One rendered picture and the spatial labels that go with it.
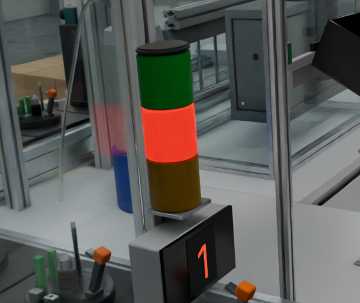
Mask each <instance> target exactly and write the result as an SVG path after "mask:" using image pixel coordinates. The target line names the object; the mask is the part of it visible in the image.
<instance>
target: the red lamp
mask: <svg viewBox="0 0 360 303"><path fill-rule="evenodd" d="M141 115H142V122H143V134H144V146H145V153H146V157H147V158H148V159H149V160H151V161H154V162H179V161H184V160H187V159H190V158H192V157H194V156H195V155H196V154H197V153H198V150H197V134H196V118H195V110H194V102H193V103H192V104H191V105H189V106H186V107H183V108H178V109H170V110H150V109H145V108H143V107H142V108H141Z"/></svg>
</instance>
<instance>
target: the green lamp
mask: <svg viewBox="0 0 360 303"><path fill-rule="evenodd" d="M136 60H137V71H138V84H139V90H140V103H141V106H142V107H143V108H145V109H150V110H170V109H178V108H183V107H186V106H189V105H191V104H192V103H193V102H194V94H193V78H192V69H191V53H190V50H189V49H188V50H187V51H185V52H182V53H179V54H173V55H163V56H143V55H139V54H137V55H136Z"/></svg>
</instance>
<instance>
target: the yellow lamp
mask: <svg viewBox="0 0 360 303"><path fill-rule="evenodd" d="M146 165H147V177H148V184H149V196H150V203H151V207H152V208H153V209H155V210H157V211H160V212H183V211H186V210H190V209H193V208H195V207H197V206H198V205H199V204H200V203H201V201H202V199H201V190H200V174H199V158H198V154H196V155H195V156H194V157H192V158H190V159H187V160H184V161H179V162H154V161H151V160H149V159H148V158H147V159H146Z"/></svg>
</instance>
